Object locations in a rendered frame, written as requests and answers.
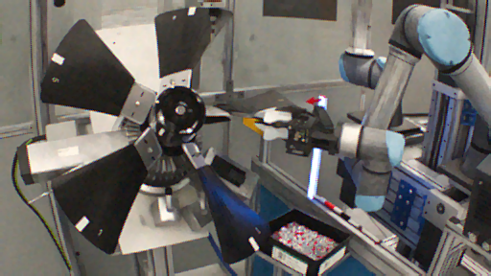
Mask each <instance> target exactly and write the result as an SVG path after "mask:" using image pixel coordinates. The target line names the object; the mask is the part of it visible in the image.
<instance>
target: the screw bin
mask: <svg viewBox="0 0 491 276"><path fill-rule="evenodd" d="M293 221H296V222H297V223H299V224H301V226H305V227H308V228H309V229H311V230H312V231H314V232H315V231H317V233H318V234H320V235H322V236H326V238H329V239H330V240H331V239H333V241H334V242H338V243H339V245H338V246H336V247H335V248H334V249H332V250H331V251H330V252H328V253H327V254H326V255H324V256H323V257H322V258H320V259H319V260H317V261H316V260H315V259H313V258H310V257H308V256H307V255H306V254H303V253H301V252H299V251H298V250H294V248H292V247H290V246H289V245H286V244H284V243H282V242H281V241H278V240H276V239H274V238H273V237H271V236H270V235H268V238H267V240H266V241H265V243H264V244H263V245H262V246H261V248H260V249H259V251H261V252H264V253H265V254H267V255H268V256H270V257H271V258H273V259H275V260H276V261H277V262H278V263H281V264H283V265H285V266H288V267H289V268H291V269H292V270H294V271H296V272H298V273H301V275H303V276H319V275H320V274H321V273H323V272H325V271H326V270H327V269H328V268H329V267H330V266H331V265H333V264H334V263H335V262H336V261H338V260H340V259H341V258H343V257H344V256H345V255H346V254H347V249H348V244H349V242H350V240H351V239H352V237H353V235H351V234H348V233H347V232H345V231H342V230H340V229H338V228H337V227H334V226H332V225H331V224H329V223H327V222H324V221H322V220H320V219H318V218H314V217H312V216H311V215H309V214H307V213H305V212H303V211H301V210H300V211H299V210H297V209H295V208H292V209H291V210H290V211H288V212H286V213H284V214H282V215H281V216H279V217H277V218H274V219H273V220H271V221H269V222H268V225H269V229H270V230H269V233H270V234H272V233H273V232H275V231H277V230H278V229H281V228H282V227H284V226H286V225H287V223H291V222H293Z"/></svg>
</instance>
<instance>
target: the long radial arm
mask: <svg viewBox="0 0 491 276"><path fill-rule="evenodd" d="M127 134H128V133H127V128H120V129H114V130H109V131H103V132H98V133H92V134H87V135H82V136H77V137H72V138H67V139H62V140H57V141H52V142H43V143H38V144H34V145H29V146H27V148H28V159H29V164H30V169H31V174H32V178H33V180H34V183H35V184H36V183H39V182H47V181H50V180H53V179H54V178H56V177H60V176H61V175H63V174H65V173H67V172H69V171H71V170H72V169H74V168H77V167H78V166H79V165H81V164H83V163H85V162H89V163H92V162H93V161H96V160H97V159H100V158H101V157H103V156H105V155H107V154H111V153H113V152H114V151H116V150H119V149H121V148H122V147H125V146H127V145H129V142H128V139H129V138H128V137H127Z"/></svg>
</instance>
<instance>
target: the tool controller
mask: <svg viewBox="0 0 491 276"><path fill-rule="evenodd" d="M462 235H463V236H464V237H466V238H467V239H469V240H471V242H475V243H476V244H477V245H479V246H481V247H482V248H484V249H485V250H486V251H488V252H490V253H491V153H490V154H489V155H488V156H487V157H486V159H484V160H483V161H482V162H481V163H480V165H478V166H477V167H476V172H475V178H474V182H473V187H472V191H471V195H470V200H469V205H468V210H467V214H466V218H465V221H464V226H463V230H462Z"/></svg>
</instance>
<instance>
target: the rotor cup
mask: <svg viewBox="0 0 491 276"><path fill-rule="evenodd" d="M180 105H182V106H184V107H185V110H186V111H185V113H184V114H182V115H181V114H178V113H177V112H176V108H177V107H178V106H180ZM205 118H206V108H205V103H204V101H203V99H202V97H201V96H200V95H199V94H198V93H197V92H196V91H195V90H193V89H192V88H190V87H188V86H185V85H184V86H178V85H177V86H171V87H169V88H167V89H165V90H164V91H162V92H161V93H160V94H159V96H158V97H157V99H156V101H155V103H154V105H153V106H152V108H151V110H150V112H149V114H148V116H147V118H146V120H145V122H144V123H143V125H139V135H140V134H141V133H142V132H143V131H144V130H145V129H146V128H147V127H148V126H151V128H152V130H153V132H154V134H155V136H156V138H157V140H158V143H159V145H160V147H161V148H162V153H161V155H160V156H161V157H163V158H166V159H173V158H178V157H180V156H182V155H184V154H185V153H183V151H182V149H181V147H180V146H179V145H182V144H185V143H195V141H196V138H197V133H198V132H199V131H200V130H201V128H202V126H203V125H204V122H205ZM161 129H164V130H165V131H164V132H163V134H162V135H160V134H159V132H160V130H161ZM195 134H196V135H195ZM193 135H195V136H194V137H193V138H192V139H189V138H191V137H192V136H193ZM188 139H189V140H188Z"/></svg>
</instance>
